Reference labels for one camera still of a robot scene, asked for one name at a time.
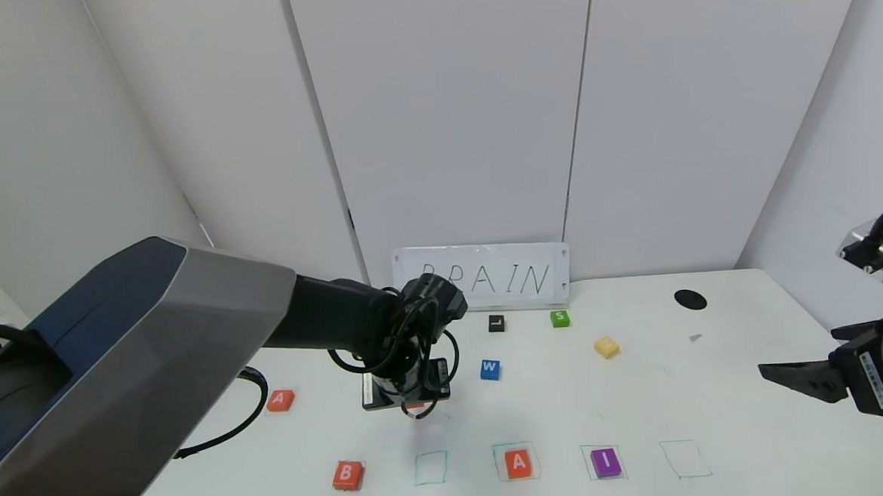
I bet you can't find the orange letter B block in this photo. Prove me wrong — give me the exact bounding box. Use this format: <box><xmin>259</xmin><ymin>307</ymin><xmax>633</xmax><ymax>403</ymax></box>
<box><xmin>332</xmin><ymin>459</ymin><xmax>367</xmax><ymax>491</ymax></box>

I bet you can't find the thin black left wrist cable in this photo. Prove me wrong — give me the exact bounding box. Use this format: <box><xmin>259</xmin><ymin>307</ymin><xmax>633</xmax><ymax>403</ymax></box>
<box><xmin>322</xmin><ymin>277</ymin><xmax>466</xmax><ymax>425</ymax></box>

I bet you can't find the black left arm hose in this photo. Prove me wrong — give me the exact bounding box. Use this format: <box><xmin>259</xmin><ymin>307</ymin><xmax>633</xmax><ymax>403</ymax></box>
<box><xmin>168</xmin><ymin>366</ymin><xmax>272</xmax><ymax>460</ymax></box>

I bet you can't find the white BRAIN sign board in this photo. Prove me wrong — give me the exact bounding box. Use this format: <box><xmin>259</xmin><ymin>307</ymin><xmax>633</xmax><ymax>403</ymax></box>
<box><xmin>392</xmin><ymin>239</ymin><xmax>572</xmax><ymax>318</ymax></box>

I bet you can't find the purple letter I block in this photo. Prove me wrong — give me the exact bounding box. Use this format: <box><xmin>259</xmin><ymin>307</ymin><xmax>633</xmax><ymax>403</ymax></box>
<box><xmin>589</xmin><ymin>445</ymin><xmax>623</xmax><ymax>479</ymax></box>

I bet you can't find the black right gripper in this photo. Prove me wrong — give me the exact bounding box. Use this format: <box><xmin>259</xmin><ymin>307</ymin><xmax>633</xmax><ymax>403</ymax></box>
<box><xmin>755</xmin><ymin>303</ymin><xmax>883</xmax><ymax>424</ymax></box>

